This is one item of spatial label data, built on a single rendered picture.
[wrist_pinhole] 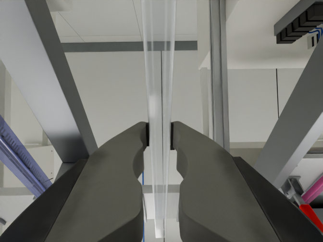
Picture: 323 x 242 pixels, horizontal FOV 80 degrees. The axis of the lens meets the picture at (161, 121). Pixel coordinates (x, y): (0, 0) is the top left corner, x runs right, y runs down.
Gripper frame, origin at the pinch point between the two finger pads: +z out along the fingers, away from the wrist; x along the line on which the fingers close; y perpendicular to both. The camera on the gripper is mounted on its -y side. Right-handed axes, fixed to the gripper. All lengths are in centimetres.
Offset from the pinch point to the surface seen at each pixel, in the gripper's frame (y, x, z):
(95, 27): 1, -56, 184
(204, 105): 33, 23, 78
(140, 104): 74, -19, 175
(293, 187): 20.0, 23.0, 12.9
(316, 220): 21.3, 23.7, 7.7
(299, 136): 8.7, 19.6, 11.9
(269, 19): -5, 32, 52
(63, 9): -6.7, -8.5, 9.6
